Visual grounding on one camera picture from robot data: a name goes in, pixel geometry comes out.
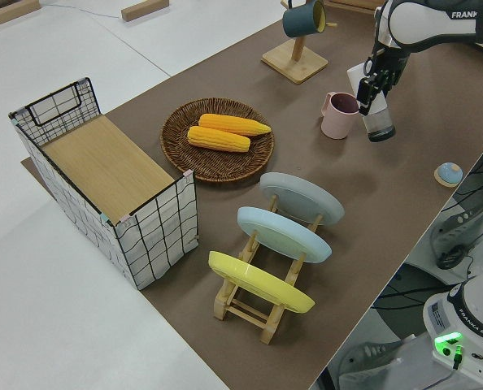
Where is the pink mug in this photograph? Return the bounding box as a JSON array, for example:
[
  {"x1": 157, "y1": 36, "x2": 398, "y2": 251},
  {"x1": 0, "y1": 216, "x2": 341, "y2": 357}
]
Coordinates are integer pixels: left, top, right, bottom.
[{"x1": 320, "y1": 92, "x2": 361, "y2": 141}]

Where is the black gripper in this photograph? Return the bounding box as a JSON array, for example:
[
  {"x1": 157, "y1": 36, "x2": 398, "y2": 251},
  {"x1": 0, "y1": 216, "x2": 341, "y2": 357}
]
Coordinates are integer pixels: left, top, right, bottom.
[{"x1": 355, "y1": 45, "x2": 409, "y2": 117}]

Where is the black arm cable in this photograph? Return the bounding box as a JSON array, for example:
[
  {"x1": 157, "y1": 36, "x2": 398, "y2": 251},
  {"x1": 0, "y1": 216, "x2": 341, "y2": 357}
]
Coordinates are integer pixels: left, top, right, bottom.
[{"x1": 363, "y1": 3, "x2": 389, "y2": 76}]

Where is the grey plate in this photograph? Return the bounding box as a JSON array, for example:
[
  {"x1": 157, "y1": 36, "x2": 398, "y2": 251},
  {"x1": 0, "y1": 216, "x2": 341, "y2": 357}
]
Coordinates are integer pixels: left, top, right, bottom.
[{"x1": 259, "y1": 171, "x2": 345, "y2": 228}]

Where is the blue service bell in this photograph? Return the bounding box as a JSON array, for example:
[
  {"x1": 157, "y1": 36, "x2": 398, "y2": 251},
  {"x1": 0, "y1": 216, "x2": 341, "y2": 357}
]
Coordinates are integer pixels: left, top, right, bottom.
[{"x1": 433, "y1": 162, "x2": 464, "y2": 189}]

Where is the wooden block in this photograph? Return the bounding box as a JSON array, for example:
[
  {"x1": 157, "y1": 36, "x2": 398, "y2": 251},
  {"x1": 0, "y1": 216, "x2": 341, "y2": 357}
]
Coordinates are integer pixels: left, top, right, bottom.
[
  {"x1": 0, "y1": 0, "x2": 41, "y2": 29},
  {"x1": 120, "y1": 0, "x2": 171, "y2": 22}
]

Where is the wire basket with wooden lid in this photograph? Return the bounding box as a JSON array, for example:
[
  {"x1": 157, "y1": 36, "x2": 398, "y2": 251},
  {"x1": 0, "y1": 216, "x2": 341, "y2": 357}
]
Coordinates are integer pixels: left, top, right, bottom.
[{"x1": 8, "y1": 76, "x2": 200, "y2": 291}]

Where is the wooden plate rack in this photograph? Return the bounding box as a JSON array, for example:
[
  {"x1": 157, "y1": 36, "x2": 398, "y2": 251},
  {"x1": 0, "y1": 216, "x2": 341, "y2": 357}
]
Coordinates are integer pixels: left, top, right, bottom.
[{"x1": 213, "y1": 193, "x2": 324, "y2": 345}]

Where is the yellow plate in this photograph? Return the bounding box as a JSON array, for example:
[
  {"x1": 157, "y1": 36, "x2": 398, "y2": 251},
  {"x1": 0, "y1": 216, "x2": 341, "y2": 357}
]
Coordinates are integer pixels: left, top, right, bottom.
[{"x1": 207, "y1": 250, "x2": 316, "y2": 314}]

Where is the brown table mat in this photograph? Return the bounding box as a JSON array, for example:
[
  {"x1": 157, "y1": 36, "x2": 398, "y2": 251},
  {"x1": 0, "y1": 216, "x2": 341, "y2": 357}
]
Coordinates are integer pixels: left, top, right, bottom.
[{"x1": 20, "y1": 0, "x2": 483, "y2": 390}]

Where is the light blue plate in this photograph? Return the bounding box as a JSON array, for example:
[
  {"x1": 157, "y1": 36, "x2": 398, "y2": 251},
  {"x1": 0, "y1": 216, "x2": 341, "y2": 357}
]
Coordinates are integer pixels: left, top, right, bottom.
[{"x1": 237, "y1": 206, "x2": 333, "y2": 264}]

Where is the wooden mug stand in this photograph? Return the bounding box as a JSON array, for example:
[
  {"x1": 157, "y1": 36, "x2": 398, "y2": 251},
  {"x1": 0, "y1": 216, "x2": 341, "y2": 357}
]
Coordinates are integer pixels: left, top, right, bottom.
[{"x1": 260, "y1": 0, "x2": 338, "y2": 85}]

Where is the brown wicker basket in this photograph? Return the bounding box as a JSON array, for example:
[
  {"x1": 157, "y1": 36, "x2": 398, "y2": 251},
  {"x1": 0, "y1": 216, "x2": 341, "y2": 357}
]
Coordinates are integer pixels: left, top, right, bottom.
[{"x1": 160, "y1": 97, "x2": 276, "y2": 184}]

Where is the yellow corn cob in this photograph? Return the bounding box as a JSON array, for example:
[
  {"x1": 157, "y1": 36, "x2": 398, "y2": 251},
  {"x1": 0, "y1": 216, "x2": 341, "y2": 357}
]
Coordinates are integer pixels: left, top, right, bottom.
[
  {"x1": 198, "y1": 113, "x2": 272, "y2": 137},
  {"x1": 187, "y1": 125, "x2": 252, "y2": 154}
]

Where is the dark blue mug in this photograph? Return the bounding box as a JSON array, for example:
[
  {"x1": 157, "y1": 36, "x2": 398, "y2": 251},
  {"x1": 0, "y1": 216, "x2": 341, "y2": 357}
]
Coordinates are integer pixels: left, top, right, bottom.
[{"x1": 282, "y1": 0, "x2": 329, "y2": 39}]

